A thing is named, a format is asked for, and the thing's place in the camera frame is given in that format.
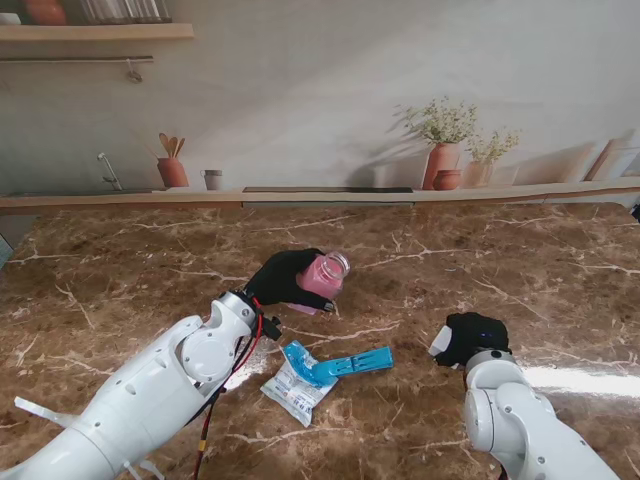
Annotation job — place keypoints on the blue plastic bag clip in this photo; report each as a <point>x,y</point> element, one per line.
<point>350,364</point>

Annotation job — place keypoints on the wooden wall shelf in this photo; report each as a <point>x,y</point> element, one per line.
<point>100,32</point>

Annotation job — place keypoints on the round terracotta jar on shelf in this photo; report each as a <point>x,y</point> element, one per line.
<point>45,11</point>

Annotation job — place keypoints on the leaning wooden cutting boards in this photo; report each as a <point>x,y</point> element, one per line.
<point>610,160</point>

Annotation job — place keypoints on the small round terracotta pot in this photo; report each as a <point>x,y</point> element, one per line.
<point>447,181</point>

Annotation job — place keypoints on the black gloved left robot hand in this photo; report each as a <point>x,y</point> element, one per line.
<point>277,280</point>

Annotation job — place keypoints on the pale vase with flowers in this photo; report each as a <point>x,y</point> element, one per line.
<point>482,172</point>

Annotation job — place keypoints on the white blue salt bag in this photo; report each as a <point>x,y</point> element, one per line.
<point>295,395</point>

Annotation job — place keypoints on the white bowl on shelf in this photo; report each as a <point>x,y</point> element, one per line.
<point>9,19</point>

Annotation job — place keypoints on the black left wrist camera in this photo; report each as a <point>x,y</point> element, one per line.
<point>272,328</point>

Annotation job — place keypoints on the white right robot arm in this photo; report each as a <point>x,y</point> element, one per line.
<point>515,420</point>

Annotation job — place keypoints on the clear bottle with pink seasoning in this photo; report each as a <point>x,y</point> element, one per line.
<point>322,280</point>

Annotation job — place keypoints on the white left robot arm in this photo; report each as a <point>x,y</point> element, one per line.
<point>150,395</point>

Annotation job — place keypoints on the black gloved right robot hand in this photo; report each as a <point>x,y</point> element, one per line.
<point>480,335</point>

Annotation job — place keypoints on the long wooden counter ledge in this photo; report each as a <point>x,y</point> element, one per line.
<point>150,200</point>

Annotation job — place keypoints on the glass jars on shelf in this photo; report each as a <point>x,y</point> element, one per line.
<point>125,10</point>

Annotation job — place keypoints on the white square bottle cap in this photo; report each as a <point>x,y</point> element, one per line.
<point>441,341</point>

